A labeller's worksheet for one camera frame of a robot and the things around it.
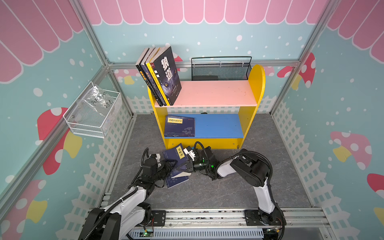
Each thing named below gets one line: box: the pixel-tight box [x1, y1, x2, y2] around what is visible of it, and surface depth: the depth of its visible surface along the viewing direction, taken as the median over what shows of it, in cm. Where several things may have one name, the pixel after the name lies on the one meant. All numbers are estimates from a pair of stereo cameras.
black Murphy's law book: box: [135, 47, 161, 107], surface depth 58 cm
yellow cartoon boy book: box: [145, 47, 171, 106], surface depth 60 cm
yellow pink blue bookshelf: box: [148, 64, 266, 150], surface depth 91 cm
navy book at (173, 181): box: [165, 175, 189, 189], surface depth 87 cm
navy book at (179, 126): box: [164, 115, 195, 137], surface depth 93 cm
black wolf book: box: [150, 46, 182, 106], surface depth 65 cm
